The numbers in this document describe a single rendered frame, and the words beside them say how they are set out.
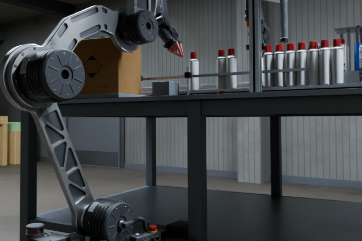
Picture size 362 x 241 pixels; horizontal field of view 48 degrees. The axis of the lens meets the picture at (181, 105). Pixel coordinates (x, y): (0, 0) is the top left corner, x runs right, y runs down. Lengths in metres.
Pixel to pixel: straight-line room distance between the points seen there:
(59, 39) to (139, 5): 0.42
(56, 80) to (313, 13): 3.92
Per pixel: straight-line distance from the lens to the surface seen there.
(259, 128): 4.77
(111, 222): 1.59
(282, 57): 2.00
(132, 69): 2.06
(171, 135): 5.76
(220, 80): 2.08
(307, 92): 1.50
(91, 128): 6.77
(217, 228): 1.99
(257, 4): 1.92
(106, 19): 1.78
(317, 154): 4.83
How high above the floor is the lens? 0.73
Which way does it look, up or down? 2 degrees up
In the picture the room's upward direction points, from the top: straight up
